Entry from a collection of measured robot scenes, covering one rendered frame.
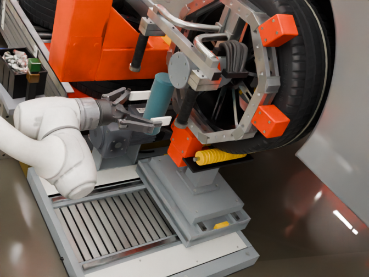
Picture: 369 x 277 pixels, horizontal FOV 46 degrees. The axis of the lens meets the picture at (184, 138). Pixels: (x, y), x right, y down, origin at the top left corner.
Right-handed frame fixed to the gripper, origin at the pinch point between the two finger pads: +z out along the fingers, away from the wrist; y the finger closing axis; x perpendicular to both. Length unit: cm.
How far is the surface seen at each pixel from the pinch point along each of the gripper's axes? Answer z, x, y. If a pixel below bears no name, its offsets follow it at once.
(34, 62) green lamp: -18, -17, -53
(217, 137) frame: 32.7, -16.8, -0.1
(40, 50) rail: 4, -45, -108
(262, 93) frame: 32.4, 9.9, 9.5
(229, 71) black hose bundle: 19.6, 14.9, 4.0
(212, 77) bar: 13.8, 13.1, 3.9
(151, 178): 35, -67, -28
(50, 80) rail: 4, -50, -89
